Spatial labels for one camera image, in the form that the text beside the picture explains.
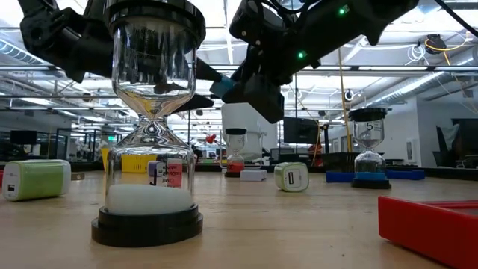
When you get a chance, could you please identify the black plastic basket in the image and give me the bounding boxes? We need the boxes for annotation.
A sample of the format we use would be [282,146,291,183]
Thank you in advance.
[321,152,385,173]

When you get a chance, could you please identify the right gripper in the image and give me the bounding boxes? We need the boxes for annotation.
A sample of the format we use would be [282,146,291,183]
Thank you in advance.
[222,20,332,124]

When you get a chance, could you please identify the silver ventilation duct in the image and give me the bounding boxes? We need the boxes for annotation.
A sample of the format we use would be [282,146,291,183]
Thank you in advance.
[364,46,478,109]

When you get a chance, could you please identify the green white usb charger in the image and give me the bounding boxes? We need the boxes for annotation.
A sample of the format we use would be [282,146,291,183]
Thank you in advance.
[1,159,86,202]
[273,161,310,193]

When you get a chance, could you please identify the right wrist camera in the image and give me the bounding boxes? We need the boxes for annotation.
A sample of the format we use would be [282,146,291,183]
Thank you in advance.
[229,0,285,48]

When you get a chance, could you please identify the yellow plastic basket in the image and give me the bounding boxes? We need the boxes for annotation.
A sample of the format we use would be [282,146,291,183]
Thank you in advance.
[100,148,158,174]

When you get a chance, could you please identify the hourglass blue sand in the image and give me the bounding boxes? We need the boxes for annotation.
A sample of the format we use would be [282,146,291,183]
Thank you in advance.
[348,107,392,190]

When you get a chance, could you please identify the small hourglass red sand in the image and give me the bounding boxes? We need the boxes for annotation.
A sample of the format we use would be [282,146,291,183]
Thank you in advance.
[224,128,248,179]

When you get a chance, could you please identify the black ceiling cable reel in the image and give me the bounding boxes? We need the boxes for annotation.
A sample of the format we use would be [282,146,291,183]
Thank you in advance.
[424,34,447,55]

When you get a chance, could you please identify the black computer monitor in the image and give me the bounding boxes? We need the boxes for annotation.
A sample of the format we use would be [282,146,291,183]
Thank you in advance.
[10,129,38,146]
[282,116,320,145]

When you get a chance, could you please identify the purple white usb charger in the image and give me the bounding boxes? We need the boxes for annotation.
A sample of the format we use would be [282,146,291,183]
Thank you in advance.
[148,160,168,187]

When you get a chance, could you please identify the large hourglass white sand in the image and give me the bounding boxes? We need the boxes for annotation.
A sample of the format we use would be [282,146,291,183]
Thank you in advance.
[91,0,205,248]

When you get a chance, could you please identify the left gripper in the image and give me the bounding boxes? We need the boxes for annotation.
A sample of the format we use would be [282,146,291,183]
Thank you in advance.
[111,25,224,114]

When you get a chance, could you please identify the white eraser block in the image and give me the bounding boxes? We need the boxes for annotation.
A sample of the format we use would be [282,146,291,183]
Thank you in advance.
[240,169,268,182]

